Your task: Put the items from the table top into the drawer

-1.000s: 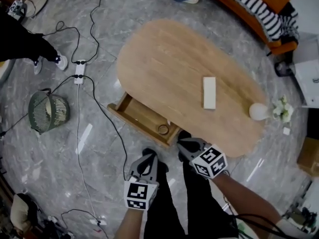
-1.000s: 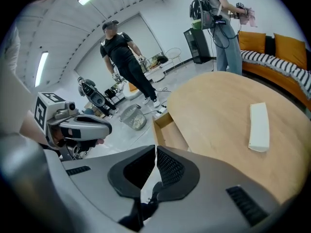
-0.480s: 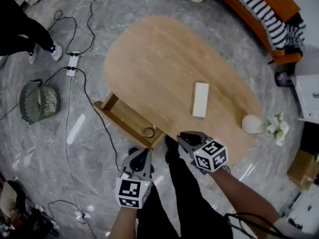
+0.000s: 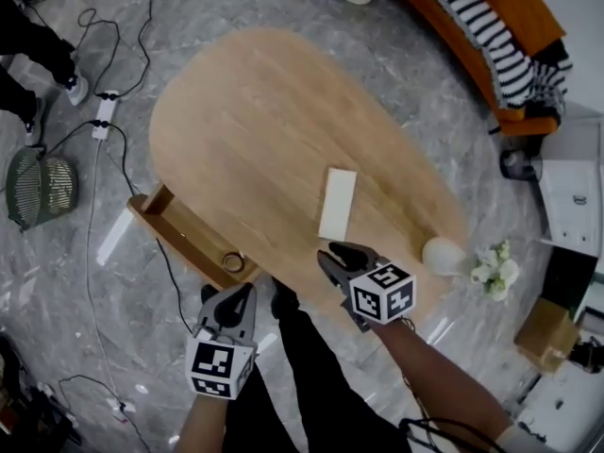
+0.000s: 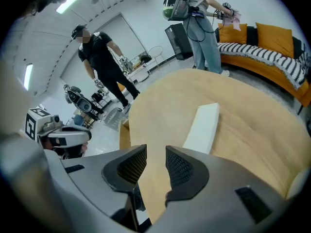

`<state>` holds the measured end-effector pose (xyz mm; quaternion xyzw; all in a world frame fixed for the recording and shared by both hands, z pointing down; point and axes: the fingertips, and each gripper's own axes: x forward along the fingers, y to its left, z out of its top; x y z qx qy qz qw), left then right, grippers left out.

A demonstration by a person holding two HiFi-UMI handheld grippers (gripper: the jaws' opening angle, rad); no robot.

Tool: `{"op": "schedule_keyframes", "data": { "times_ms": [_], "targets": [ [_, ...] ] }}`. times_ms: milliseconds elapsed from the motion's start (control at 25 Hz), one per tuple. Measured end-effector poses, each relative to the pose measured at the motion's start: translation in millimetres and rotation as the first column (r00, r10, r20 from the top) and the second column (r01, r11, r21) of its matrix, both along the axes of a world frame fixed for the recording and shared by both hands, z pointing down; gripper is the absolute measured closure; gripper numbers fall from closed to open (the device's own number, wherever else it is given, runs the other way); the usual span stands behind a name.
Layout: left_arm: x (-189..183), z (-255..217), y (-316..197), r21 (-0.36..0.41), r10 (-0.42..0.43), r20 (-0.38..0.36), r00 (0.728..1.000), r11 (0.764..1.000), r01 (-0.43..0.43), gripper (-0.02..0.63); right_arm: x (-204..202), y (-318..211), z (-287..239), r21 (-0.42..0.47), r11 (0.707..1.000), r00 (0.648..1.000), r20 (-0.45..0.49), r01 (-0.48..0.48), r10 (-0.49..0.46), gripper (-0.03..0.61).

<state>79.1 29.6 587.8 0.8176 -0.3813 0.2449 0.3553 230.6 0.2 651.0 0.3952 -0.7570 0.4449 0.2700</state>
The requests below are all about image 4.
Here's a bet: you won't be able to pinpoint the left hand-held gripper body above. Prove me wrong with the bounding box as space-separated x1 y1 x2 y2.
184 327 259 400

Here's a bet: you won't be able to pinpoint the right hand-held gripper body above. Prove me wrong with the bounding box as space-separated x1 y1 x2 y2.
340 260 417 333

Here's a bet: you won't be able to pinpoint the white rectangular box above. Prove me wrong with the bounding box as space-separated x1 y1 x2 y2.
318 167 358 243

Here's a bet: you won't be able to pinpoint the wooden drawer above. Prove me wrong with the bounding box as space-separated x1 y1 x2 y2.
126 182 265 291

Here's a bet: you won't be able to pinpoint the person's right forearm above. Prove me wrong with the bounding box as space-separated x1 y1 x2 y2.
372 321 513 447

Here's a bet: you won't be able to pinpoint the person's left forearm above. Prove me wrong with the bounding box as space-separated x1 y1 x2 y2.
172 394 227 453

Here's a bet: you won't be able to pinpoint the wooden coffee table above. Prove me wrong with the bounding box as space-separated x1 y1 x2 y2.
149 26 471 344

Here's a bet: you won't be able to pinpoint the person's right black shoe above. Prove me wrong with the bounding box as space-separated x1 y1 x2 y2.
271 275 302 321

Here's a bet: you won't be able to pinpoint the white vase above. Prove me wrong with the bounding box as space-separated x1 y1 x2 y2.
421 236 468 277

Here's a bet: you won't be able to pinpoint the person's black trousers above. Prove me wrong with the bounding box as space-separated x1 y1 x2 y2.
225 307 411 453

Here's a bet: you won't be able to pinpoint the cardboard box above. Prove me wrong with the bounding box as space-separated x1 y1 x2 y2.
512 297 581 375

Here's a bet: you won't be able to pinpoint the dark cabinet white top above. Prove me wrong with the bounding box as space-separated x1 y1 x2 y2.
542 245 603 323

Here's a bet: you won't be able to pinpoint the person's white shirt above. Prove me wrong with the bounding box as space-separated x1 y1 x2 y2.
497 425 567 453

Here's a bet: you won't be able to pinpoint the white vanity cabinet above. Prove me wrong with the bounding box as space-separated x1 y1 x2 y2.
537 104 604 254

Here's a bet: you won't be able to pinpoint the green slatted basket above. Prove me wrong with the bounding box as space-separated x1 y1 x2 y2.
5 144 80 233

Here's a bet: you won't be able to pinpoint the white power strip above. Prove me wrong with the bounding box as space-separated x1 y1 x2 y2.
92 91 119 141

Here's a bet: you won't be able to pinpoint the orange sofa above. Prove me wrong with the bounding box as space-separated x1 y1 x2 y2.
377 0 567 136

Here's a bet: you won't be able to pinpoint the black white striped blanket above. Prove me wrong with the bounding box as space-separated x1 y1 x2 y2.
410 0 575 117

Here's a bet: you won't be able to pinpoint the orange cushion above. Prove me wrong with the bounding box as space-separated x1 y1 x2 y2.
476 0 567 56

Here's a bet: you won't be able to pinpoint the black power cable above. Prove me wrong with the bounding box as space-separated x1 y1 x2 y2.
27 120 98 158
106 121 197 337
59 374 152 453
77 8 122 98
112 0 190 98

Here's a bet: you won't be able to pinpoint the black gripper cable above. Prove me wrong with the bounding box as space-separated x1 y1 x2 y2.
398 370 511 453

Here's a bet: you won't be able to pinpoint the white power cord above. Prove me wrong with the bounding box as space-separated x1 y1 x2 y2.
84 138 117 395

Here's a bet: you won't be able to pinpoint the black wire wastebasket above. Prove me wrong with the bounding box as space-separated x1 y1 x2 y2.
499 147 544 182

